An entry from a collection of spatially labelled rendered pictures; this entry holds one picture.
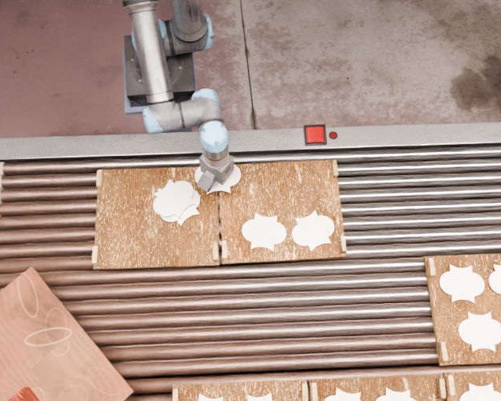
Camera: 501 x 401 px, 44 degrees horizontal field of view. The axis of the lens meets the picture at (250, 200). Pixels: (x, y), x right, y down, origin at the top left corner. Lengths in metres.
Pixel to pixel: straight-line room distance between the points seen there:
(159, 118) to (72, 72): 1.81
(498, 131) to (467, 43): 1.39
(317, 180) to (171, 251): 0.55
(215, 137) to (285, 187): 0.50
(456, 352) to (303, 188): 0.72
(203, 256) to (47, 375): 0.59
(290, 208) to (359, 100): 1.40
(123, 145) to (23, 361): 0.79
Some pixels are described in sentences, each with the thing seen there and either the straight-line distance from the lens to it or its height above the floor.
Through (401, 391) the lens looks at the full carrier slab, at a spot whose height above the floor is 0.94.
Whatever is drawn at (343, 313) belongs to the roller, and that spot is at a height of 0.92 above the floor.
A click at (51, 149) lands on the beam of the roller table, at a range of 2.28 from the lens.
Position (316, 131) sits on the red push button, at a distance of 2.21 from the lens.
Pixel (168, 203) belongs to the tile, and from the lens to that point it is 2.07.
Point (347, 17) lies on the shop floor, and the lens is 3.65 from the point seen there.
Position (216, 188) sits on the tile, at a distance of 1.95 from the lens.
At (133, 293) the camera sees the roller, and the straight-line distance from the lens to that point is 2.05.
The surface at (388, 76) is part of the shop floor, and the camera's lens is 3.48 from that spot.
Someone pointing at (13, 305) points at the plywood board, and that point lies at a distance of 2.01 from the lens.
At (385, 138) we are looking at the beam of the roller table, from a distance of 2.26.
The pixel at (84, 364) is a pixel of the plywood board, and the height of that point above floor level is 1.04.
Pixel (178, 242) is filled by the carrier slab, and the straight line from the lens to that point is 2.05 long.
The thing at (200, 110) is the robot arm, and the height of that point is 1.36.
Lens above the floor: 2.90
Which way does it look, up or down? 70 degrees down
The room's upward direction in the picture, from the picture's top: 2 degrees clockwise
